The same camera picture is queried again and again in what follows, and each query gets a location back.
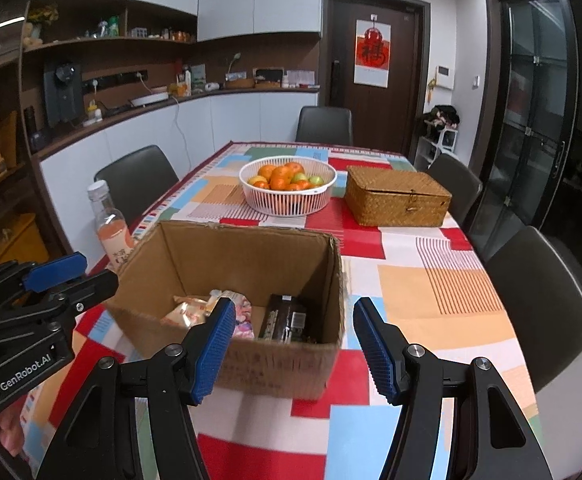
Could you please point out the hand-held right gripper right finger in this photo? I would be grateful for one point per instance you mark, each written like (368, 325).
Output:
(376, 355)

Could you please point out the black snack packet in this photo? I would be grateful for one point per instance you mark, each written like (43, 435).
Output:
(286, 322)

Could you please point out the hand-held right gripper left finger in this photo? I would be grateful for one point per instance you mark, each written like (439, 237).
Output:
(216, 350)

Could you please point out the yellow flower bunch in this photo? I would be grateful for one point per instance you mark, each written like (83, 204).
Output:
(43, 12)

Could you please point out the yellow snack packet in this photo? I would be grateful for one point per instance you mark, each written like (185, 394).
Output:
(186, 312)

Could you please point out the dark glass door cabinet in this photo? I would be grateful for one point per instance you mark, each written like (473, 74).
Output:
(536, 110)

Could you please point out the clear bottle with pink drink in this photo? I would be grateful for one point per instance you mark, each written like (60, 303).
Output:
(112, 232)

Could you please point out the dark brown door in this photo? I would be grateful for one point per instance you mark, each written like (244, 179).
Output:
(406, 110)

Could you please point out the white shelf unit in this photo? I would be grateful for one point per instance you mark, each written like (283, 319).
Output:
(443, 142)

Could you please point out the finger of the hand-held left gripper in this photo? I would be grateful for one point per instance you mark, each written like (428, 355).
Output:
(93, 285)
(53, 266)

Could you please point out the white plastic fruit basket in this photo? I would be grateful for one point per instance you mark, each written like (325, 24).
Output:
(288, 202)

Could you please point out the person's left hand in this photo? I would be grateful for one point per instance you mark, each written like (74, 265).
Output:
(11, 430)

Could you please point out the pile of dark clothes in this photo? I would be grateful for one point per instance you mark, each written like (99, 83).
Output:
(438, 115)

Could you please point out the brown cardboard box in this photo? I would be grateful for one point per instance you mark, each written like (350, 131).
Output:
(271, 360)

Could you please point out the red wall poster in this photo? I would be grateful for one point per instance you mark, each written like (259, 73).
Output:
(372, 52)

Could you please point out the black countertop appliance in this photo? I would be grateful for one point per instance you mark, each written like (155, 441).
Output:
(63, 91)

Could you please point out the green apple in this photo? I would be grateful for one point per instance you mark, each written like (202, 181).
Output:
(301, 178)
(316, 180)

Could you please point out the white wall intercom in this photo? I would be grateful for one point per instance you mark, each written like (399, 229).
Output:
(443, 76)

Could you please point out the pile of oranges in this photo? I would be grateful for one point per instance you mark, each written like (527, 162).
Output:
(281, 175)

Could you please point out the white tray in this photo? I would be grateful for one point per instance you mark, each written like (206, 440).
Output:
(147, 100)

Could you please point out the woven lidded basket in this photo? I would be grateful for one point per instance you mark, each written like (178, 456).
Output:
(396, 200)

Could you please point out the pink bear snack packet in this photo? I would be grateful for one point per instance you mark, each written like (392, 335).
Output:
(243, 319)

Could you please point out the yellow storage box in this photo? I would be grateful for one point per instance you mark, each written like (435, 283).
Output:
(16, 240)

